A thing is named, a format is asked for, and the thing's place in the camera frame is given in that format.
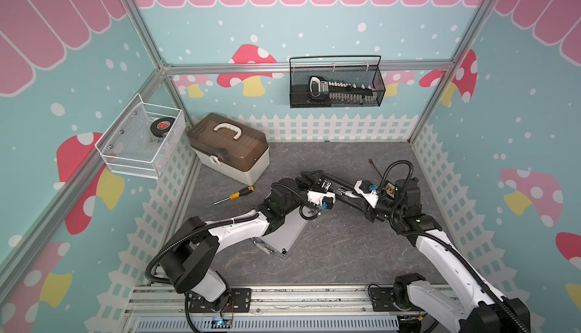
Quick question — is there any black wire wall basket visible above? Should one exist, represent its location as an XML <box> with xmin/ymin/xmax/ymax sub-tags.
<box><xmin>288</xmin><ymin>55</ymin><xmax>386</xmax><ymax>108</ymax></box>

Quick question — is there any white wire wall basket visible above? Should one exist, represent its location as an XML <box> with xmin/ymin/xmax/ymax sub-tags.
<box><xmin>95</xmin><ymin>94</ymin><xmax>186</xmax><ymax>180</ymax></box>

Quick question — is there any socket bit set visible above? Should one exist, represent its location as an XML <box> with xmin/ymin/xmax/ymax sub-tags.
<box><xmin>308</xmin><ymin>76</ymin><xmax>377</xmax><ymax>104</ymax></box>

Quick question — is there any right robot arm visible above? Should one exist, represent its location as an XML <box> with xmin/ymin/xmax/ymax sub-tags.
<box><xmin>354</xmin><ymin>160</ymin><xmax>531</xmax><ymax>332</ymax></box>

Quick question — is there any yellow handled screwdriver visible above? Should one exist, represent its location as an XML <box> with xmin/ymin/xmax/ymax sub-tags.
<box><xmin>213</xmin><ymin>186</ymin><xmax>254</xmax><ymax>205</ymax></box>

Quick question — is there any silver poker set case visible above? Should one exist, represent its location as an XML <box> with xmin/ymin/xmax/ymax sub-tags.
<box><xmin>251</xmin><ymin>208</ymin><xmax>310</xmax><ymax>257</ymax></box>

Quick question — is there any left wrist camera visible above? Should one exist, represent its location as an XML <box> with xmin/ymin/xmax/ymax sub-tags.
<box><xmin>307</xmin><ymin>191</ymin><xmax>336</xmax><ymax>210</ymax></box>

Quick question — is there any black poker set case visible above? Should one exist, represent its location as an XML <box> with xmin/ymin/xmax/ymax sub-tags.
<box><xmin>319</xmin><ymin>173</ymin><xmax>362</xmax><ymax>199</ymax></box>

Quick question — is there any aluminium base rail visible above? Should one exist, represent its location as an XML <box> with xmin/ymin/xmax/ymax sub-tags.
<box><xmin>113</xmin><ymin>282</ymin><xmax>500</xmax><ymax>333</ymax></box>

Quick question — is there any black tape roll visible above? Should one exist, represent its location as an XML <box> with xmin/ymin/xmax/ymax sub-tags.
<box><xmin>150</xmin><ymin>117</ymin><xmax>176</xmax><ymax>138</ymax></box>

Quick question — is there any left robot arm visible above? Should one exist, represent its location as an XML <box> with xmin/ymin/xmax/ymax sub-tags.
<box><xmin>145</xmin><ymin>176</ymin><xmax>336</xmax><ymax>311</ymax></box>

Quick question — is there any brown lid white toolbox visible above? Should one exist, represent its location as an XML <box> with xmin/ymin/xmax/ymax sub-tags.
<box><xmin>187</xmin><ymin>113</ymin><xmax>269</xmax><ymax>186</ymax></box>

